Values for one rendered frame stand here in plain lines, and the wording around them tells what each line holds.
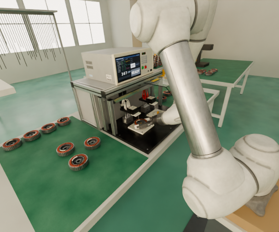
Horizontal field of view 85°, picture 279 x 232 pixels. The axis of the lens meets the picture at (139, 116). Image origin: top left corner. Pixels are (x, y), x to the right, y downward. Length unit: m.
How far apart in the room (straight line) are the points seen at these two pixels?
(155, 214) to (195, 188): 1.10
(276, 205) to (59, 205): 0.93
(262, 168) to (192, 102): 0.32
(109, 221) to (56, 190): 0.79
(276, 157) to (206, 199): 0.28
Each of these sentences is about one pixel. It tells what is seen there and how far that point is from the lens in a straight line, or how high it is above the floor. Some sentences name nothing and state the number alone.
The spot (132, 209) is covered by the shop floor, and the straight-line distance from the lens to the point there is 1.66.
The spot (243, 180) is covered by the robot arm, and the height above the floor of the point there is 1.02.
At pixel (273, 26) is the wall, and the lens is 6.10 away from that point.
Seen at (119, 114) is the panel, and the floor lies 0.81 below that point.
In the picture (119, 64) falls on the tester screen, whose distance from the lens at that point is 1.10.
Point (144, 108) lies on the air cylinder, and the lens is 1.41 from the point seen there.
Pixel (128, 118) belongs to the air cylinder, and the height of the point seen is 0.82.
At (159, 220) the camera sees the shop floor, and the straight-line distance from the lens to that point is 1.61.
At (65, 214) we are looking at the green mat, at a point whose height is 0.75.
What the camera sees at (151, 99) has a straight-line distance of 1.33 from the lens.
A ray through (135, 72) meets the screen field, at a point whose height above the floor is 1.17.
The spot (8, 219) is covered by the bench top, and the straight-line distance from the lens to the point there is 0.99.
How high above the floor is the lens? 1.44
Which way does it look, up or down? 29 degrees down
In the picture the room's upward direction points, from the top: 3 degrees counter-clockwise
